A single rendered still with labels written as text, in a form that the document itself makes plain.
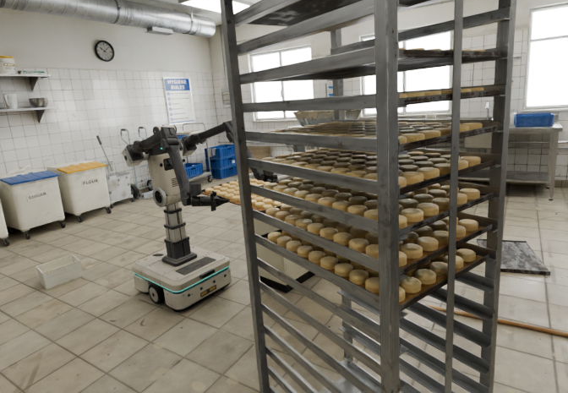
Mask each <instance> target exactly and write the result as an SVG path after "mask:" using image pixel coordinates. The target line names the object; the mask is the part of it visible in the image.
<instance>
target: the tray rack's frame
mask: <svg viewBox="0 0 568 393"><path fill-rule="evenodd" d="M507 7H511V19H510V20H506V21H502V22H498V24H497V41H496V47H502V46H509V49H508V58H507V59H500V60H495V75H494V84H495V85H500V84H506V94H505V96H495V97H494V108H493V120H505V123H504V132H500V133H492V142H491V154H500V155H502V166H498V167H490V176H489V186H491V187H496V188H500V198H499V199H497V200H496V201H494V200H489V209H488V218H493V219H496V220H499V227H498V231H496V232H487V243H486V248H491V249H494V250H497V257H496V261H495V262H494V263H492V264H490V263H488V262H485V277H488V278H490V279H493V280H495V287H494V290H493V291H492V292H491V293H488V292H484V295H483V305H486V306H488V307H491V308H493V309H494V316H493V318H492V319H491V320H490V321H489V322H488V321H486V320H484V319H483V327H482V332H484V333H486V334H488V335H490V336H492V345H491V346H490V347H489V348H488V349H485V348H483V347H481V358H483V359H485V360H486V361H488V362H490V372H488V373H487V374H486V375H483V374H481V373H480V378H479V383H481V384H482V385H485V386H486V387H488V388H489V393H493V392H494V365H495V350H496V336H497V322H498V307H499V293H500V266H501V251H502V237H503V223H504V209H505V181H506V168H507V153H508V139H509V125H510V110H511V83H512V69H513V54H514V40H515V26H516V0H499V7H498V9H500V8H507ZM462 23H463V0H455V9H454V41H453V75H452V107H451V171H450V204H449V237H448V270H447V303H446V335H445V393H451V380H452V352H453V325H454V297H455V269H456V215H457V188H458V160H459V133H460V105H461V77H462ZM374 49H375V95H376V141H377V188H378V234H379V280H380V372H381V393H400V346H399V188H398V29H397V0H374ZM334 384H335V385H337V386H338V387H339V388H340V389H341V390H343V391H344V392H345V393H363V392H362V391H360V390H359V389H358V388H357V387H355V386H354V385H353V384H351V383H350V382H349V381H348V380H347V379H345V378H344V377H343V376H342V377H341V378H339V379H338V380H337V381H335V382H334Z"/></svg>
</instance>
